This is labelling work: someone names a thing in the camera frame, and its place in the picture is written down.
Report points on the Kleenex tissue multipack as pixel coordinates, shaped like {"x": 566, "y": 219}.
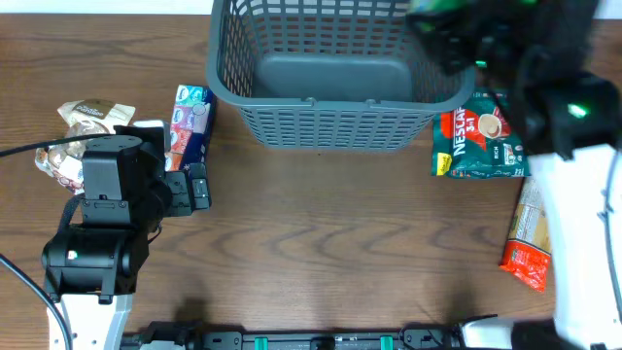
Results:
{"x": 190, "y": 127}

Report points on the small green packet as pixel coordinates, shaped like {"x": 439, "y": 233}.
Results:
{"x": 434, "y": 7}

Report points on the small white-green sachet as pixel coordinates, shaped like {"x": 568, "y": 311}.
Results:
{"x": 150, "y": 124}

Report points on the orange spaghetti pasta packet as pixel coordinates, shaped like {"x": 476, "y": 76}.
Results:
{"x": 527, "y": 250}

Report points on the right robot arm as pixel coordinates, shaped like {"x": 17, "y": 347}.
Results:
{"x": 569, "y": 121}

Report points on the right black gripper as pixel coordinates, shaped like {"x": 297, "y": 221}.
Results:
{"x": 441, "y": 37}

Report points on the grey plastic mesh basket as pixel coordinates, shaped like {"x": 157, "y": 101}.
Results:
{"x": 327, "y": 74}

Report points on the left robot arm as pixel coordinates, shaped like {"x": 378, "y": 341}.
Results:
{"x": 104, "y": 235}

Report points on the black aluminium rail base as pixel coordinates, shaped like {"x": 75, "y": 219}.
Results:
{"x": 196, "y": 336}

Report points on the green Nescafe coffee bag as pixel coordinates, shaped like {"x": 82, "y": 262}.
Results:
{"x": 474, "y": 141}

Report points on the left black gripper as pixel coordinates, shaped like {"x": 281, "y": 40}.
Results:
{"x": 200, "y": 200}

